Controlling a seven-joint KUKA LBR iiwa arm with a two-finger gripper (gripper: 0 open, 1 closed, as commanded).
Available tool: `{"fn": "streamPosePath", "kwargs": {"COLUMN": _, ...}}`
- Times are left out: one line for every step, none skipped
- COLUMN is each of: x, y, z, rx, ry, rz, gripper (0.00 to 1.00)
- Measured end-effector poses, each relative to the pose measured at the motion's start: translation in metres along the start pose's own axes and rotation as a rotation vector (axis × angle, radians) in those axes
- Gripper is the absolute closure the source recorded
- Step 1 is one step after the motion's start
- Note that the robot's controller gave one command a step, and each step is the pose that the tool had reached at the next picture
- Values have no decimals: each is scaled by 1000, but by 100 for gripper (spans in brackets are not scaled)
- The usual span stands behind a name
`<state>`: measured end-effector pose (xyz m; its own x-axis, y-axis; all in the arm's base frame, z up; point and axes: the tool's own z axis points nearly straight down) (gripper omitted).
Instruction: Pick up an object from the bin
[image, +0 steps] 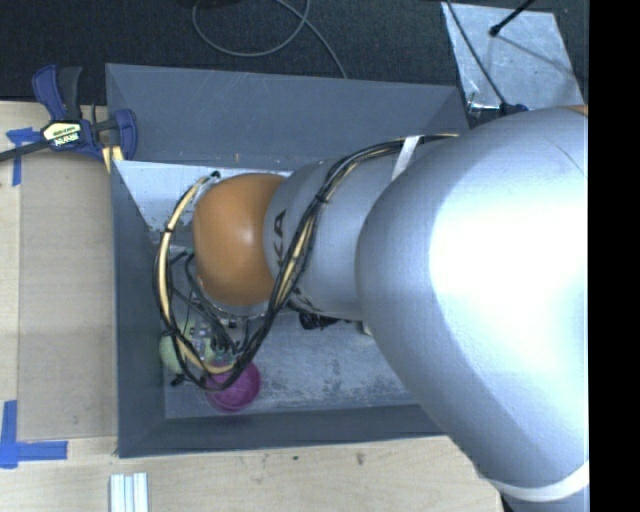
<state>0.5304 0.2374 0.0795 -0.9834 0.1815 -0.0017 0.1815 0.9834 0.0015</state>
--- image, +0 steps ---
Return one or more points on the pale wood board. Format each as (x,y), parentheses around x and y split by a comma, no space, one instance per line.
(65,300)

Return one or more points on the grey metal bin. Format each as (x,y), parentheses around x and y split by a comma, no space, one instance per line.
(250,115)

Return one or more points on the yellow-green ball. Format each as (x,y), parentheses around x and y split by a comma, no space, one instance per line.
(168,353)

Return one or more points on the purple cup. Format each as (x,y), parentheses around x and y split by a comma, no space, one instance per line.
(235,392)

